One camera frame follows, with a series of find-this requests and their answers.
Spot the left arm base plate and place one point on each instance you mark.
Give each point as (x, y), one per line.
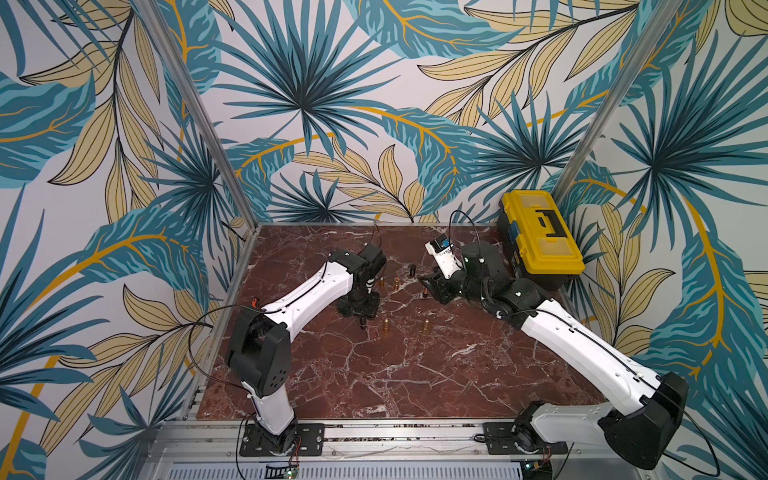
(305, 438)

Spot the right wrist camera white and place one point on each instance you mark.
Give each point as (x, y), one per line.
(441, 249)

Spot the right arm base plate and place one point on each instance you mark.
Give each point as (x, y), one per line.
(510, 438)

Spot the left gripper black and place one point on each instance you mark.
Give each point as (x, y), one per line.
(370, 311)

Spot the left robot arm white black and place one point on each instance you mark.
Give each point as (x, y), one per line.
(260, 347)

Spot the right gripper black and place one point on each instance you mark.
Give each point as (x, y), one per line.
(441, 288)

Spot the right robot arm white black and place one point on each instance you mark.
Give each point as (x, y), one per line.
(642, 409)

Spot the yellow black toolbox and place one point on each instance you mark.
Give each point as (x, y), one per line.
(536, 240)

